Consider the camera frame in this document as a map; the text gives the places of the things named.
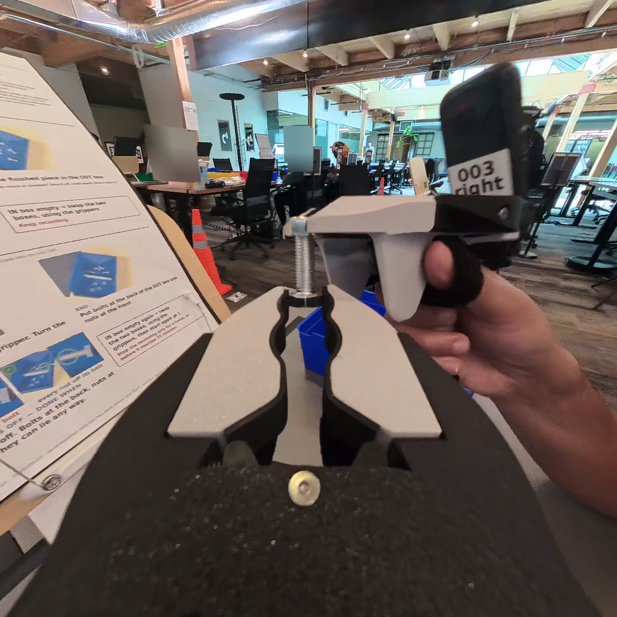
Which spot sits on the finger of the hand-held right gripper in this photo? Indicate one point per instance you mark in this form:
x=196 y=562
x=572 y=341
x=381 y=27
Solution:
x=344 y=255
x=376 y=217

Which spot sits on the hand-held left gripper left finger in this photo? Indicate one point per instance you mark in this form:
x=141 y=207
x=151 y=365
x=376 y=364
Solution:
x=231 y=381

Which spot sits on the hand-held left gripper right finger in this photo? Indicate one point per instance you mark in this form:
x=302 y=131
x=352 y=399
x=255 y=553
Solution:
x=376 y=381

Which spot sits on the silver hex bolt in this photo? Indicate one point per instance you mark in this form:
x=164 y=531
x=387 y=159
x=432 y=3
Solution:
x=304 y=265

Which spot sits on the blue plastic bin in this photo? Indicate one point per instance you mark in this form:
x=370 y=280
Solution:
x=313 y=337

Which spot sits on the person's right hand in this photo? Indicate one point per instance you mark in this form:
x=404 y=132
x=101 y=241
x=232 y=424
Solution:
x=506 y=337

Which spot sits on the wooden board stand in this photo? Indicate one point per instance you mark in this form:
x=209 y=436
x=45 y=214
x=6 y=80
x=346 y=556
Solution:
x=418 y=176

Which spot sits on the green hanging plant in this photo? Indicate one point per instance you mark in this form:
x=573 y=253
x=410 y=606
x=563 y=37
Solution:
x=407 y=140

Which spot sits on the black office chair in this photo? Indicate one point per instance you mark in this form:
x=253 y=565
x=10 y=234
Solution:
x=255 y=193

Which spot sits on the wooden display board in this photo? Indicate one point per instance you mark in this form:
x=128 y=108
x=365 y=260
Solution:
x=193 y=260

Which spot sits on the ceiling projector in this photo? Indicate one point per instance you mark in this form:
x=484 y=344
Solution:
x=438 y=74

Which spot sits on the black floor lamp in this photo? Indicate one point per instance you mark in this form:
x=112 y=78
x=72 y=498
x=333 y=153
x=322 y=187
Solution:
x=232 y=96

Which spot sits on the wooden-topped table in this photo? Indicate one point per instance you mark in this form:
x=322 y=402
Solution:
x=168 y=185

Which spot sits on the white board stand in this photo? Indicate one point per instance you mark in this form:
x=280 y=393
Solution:
x=62 y=496

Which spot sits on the printed instruction sheet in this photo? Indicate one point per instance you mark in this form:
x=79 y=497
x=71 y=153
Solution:
x=72 y=241

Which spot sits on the black wall poster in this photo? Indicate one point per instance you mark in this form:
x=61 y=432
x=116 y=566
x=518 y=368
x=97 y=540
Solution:
x=224 y=137

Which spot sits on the silver ventilation duct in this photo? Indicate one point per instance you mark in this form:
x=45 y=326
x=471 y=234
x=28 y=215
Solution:
x=193 y=21

